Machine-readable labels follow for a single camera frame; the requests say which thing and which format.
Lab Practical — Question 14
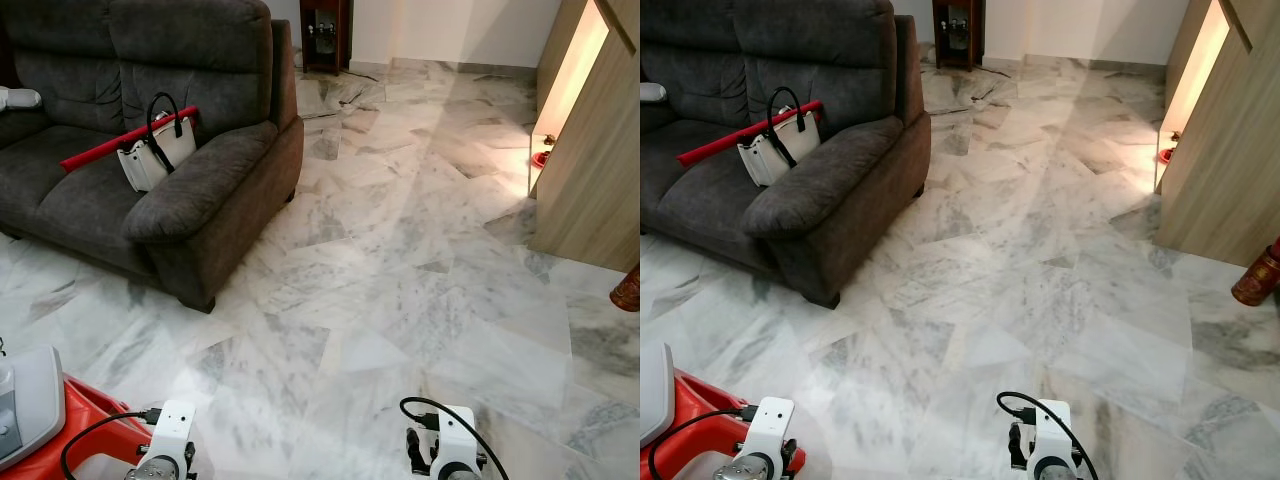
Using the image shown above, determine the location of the white grey rubbish bin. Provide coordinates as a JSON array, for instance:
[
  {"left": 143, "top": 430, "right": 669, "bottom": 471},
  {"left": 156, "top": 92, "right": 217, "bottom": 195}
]
[
  {"left": 0, "top": 346, "right": 67, "bottom": 472},
  {"left": 640, "top": 342, "right": 678, "bottom": 448}
]

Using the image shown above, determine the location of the red brown vase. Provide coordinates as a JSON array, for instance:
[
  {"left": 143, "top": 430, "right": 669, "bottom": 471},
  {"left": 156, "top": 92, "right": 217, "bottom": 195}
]
[
  {"left": 1231, "top": 236, "right": 1280, "bottom": 307},
  {"left": 610, "top": 265, "right": 641, "bottom": 313}
]

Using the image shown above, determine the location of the dark grey fabric sofa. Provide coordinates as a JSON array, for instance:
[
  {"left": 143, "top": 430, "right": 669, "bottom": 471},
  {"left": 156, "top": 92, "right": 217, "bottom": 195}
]
[
  {"left": 0, "top": 0, "right": 305, "bottom": 314},
  {"left": 640, "top": 0, "right": 932, "bottom": 309}
]

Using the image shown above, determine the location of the long red tube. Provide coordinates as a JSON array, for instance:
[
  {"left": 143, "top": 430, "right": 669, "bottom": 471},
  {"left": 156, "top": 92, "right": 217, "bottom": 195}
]
[
  {"left": 60, "top": 105, "right": 199, "bottom": 174},
  {"left": 677, "top": 100, "right": 824, "bottom": 168}
]

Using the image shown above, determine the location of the light wooden partition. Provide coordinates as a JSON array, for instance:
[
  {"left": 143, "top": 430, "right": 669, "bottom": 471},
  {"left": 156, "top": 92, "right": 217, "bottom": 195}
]
[
  {"left": 1154, "top": 0, "right": 1280, "bottom": 268},
  {"left": 527, "top": 0, "right": 641, "bottom": 274}
]

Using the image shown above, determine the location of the dark wooden cabinet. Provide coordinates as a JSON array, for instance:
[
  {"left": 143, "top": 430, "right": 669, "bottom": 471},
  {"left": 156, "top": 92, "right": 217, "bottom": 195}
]
[
  {"left": 932, "top": 0, "right": 987, "bottom": 70},
  {"left": 299, "top": 0, "right": 353, "bottom": 75}
]

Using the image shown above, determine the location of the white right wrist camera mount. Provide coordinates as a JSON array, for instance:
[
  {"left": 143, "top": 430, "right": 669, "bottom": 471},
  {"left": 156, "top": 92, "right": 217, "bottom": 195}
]
[
  {"left": 434, "top": 404, "right": 483, "bottom": 480},
  {"left": 1029, "top": 399, "right": 1074, "bottom": 480}
]

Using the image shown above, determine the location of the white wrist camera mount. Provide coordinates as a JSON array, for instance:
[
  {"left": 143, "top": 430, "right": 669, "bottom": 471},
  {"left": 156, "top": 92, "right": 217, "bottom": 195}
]
[
  {"left": 148, "top": 399, "right": 197, "bottom": 473},
  {"left": 738, "top": 396, "right": 797, "bottom": 471},
  {"left": 1029, "top": 399, "right": 1074, "bottom": 480},
  {"left": 434, "top": 404, "right": 483, "bottom": 480}
]

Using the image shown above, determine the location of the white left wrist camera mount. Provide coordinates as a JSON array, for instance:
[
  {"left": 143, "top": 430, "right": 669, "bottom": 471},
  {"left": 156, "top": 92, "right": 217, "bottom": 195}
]
[
  {"left": 738, "top": 396, "right": 797, "bottom": 471},
  {"left": 148, "top": 399, "right": 197, "bottom": 473}
]

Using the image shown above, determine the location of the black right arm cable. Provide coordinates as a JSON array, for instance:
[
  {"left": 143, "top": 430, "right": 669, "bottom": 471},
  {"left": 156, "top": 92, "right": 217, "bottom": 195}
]
[
  {"left": 996, "top": 391, "right": 1102, "bottom": 480},
  {"left": 399, "top": 396, "right": 512, "bottom": 480}
]

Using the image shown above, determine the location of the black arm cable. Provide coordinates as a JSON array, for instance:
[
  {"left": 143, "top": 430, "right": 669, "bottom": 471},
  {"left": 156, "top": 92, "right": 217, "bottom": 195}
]
[
  {"left": 996, "top": 391, "right": 1102, "bottom": 480},
  {"left": 648, "top": 404, "right": 758, "bottom": 480},
  {"left": 399, "top": 396, "right": 512, "bottom": 480},
  {"left": 61, "top": 407, "right": 163, "bottom": 480}
]

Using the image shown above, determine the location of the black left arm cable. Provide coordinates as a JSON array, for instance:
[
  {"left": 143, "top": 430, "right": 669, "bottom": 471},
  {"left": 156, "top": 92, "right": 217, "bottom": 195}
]
[
  {"left": 648, "top": 404, "right": 758, "bottom": 480},
  {"left": 61, "top": 407, "right": 163, "bottom": 480}
]

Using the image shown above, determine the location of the white handbag with black handles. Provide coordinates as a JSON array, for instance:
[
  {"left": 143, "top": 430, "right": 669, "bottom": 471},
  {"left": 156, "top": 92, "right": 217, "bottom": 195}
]
[
  {"left": 737, "top": 87, "right": 823, "bottom": 188},
  {"left": 117, "top": 93, "right": 198, "bottom": 193}
]

